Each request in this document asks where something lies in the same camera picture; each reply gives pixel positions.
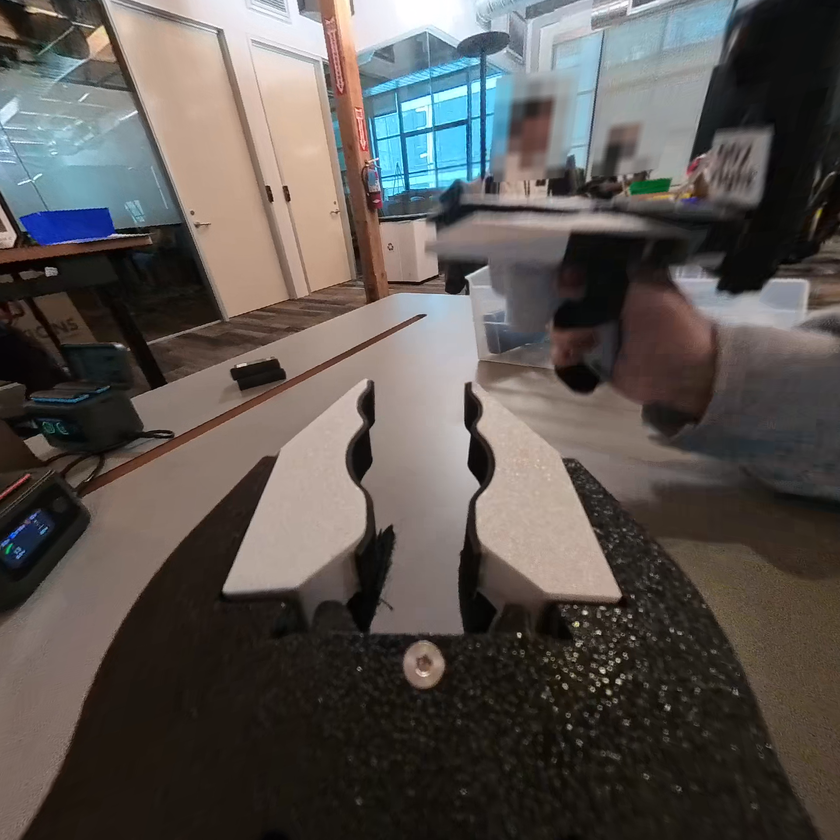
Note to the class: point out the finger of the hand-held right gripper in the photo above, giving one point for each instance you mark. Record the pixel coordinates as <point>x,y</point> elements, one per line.
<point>525,233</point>
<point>558,205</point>

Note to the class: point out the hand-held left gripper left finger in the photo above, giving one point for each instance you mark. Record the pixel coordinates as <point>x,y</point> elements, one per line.
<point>302,512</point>

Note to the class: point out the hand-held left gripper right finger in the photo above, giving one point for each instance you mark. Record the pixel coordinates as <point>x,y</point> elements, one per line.
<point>538,518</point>

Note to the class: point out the person's right forearm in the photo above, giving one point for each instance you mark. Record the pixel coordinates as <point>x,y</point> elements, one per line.
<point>774,407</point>

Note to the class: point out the person's right hand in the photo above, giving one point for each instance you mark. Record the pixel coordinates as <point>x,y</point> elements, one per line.
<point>669,348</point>

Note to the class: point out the green box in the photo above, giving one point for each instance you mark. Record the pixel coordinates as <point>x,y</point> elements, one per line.
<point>649,186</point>

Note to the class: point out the blue object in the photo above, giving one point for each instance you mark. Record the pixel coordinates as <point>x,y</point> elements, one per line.
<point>502,338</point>

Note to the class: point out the white recycling bin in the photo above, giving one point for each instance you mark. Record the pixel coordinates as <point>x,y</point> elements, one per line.
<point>410,253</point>

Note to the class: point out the small black device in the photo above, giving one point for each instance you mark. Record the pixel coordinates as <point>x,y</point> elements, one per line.
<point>259,375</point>

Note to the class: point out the red fire extinguisher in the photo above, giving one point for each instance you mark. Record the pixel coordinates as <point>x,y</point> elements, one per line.
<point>373,187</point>

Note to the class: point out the black floor lamp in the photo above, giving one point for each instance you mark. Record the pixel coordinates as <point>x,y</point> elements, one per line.
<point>484,43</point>

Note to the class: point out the clear plastic bin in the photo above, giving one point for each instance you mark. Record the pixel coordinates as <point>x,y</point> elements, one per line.
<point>754,302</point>

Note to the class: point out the white door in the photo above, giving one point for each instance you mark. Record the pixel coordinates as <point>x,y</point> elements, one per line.
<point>197,164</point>
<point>302,170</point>

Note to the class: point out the black charging case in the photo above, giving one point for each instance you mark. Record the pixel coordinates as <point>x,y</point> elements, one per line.
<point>85,420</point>

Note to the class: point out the dark phone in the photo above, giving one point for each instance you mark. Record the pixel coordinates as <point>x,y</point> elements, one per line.
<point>98,364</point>

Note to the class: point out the black device with screen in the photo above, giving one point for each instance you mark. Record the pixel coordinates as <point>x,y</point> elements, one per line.
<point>33,544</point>

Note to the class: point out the red pen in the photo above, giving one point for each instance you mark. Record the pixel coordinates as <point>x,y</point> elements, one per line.
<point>14,487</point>

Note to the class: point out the cardboard box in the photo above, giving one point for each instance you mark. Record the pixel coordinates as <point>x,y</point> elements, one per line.
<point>59,318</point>

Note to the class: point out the brown desk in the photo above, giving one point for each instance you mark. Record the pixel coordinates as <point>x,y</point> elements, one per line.
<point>72,248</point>

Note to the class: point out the blue plastic bin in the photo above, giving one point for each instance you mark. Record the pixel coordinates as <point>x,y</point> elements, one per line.
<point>65,226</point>

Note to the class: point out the wooden post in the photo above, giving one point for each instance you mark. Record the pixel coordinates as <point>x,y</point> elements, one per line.
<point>358,164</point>

